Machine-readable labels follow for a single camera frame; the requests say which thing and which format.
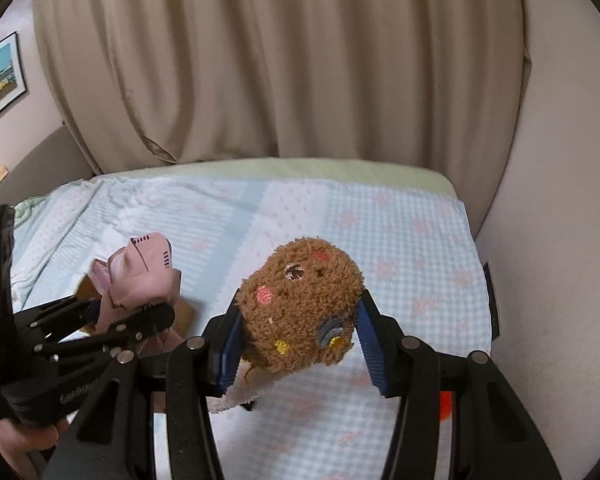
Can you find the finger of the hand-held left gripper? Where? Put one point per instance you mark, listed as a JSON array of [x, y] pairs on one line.
[[130, 322], [55, 312]]

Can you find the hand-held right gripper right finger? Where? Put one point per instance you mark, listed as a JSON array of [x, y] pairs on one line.
[[375, 355]]

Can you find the grey-brown headboard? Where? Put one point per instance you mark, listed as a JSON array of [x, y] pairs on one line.
[[40, 165]]

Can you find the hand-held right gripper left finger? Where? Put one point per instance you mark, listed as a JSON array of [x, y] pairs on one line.
[[228, 360]]

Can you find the black wall fixture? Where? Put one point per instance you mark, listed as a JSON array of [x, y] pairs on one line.
[[492, 300]]

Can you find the green patterned cloth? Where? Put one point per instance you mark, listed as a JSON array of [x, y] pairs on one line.
[[29, 208]]

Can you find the beige curtain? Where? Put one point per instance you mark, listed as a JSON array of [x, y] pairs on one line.
[[280, 60]]

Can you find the brown plush toy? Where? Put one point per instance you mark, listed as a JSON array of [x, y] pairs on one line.
[[300, 300]]

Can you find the pink garment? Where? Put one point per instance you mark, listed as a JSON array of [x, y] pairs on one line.
[[140, 275]]

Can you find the person's left hand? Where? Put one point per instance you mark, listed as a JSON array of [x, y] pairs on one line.
[[15, 442]]

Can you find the framed wall picture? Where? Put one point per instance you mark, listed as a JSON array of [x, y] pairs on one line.
[[0, 80]]

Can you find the light blue patterned blanket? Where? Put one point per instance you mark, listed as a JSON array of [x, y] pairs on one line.
[[290, 220]]

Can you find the orange object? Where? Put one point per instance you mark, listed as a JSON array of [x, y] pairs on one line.
[[445, 405]]

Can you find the white fluffy cloth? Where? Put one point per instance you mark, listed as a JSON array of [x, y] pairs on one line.
[[245, 390]]

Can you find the light green bed sheet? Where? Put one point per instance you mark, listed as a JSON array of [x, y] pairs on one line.
[[280, 166]]

